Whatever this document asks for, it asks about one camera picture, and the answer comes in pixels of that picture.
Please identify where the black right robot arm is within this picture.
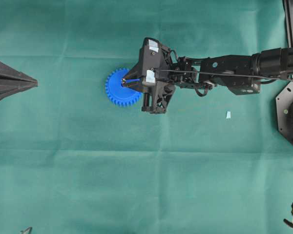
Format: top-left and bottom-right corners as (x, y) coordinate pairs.
(122, 45), (293, 114)

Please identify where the small tape piece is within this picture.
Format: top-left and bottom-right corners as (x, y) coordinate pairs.
(226, 111), (231, 119)

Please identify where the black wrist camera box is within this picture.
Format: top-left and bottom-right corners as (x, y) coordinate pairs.
(138, 37), (170, 86)

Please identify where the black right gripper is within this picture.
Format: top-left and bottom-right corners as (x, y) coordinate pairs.
(121, 50), (175, 114)

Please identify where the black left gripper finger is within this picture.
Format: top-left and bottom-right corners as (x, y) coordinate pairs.
(0, 62), (38, 101)

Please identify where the black camera cable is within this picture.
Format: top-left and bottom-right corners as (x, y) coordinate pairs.
(153, 68), (293, 81)

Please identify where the green table cloth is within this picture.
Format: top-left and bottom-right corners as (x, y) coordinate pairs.
(0, 0), (293, 234)

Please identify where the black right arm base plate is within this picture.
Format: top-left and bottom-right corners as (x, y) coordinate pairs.
(275, 79), (293, 145)

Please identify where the blue plastic gear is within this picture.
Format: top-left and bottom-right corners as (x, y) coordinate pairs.
(105, 68), (142, 107)

